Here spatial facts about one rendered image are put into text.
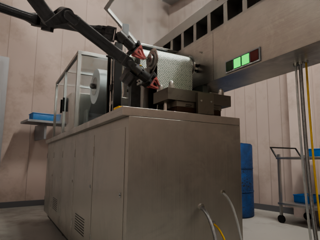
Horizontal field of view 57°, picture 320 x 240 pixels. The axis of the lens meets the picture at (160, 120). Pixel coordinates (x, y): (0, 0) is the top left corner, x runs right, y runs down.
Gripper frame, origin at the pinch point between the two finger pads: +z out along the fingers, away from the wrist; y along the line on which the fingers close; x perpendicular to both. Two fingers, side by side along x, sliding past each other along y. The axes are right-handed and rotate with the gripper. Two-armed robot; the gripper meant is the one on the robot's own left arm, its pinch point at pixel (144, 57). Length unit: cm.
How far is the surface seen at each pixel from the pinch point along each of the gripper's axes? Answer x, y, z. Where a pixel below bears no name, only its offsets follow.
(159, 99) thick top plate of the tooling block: -22.0, 17.5, 18.4
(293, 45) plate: 14, 70, 39
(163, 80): -5.9, 7.3, 16.0
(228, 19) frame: 39, 29, 19
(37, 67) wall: 53, -330, -90
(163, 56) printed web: 5.0, 7.6, 7.5
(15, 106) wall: -15, -327, -71
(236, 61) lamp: 16, 36, 35
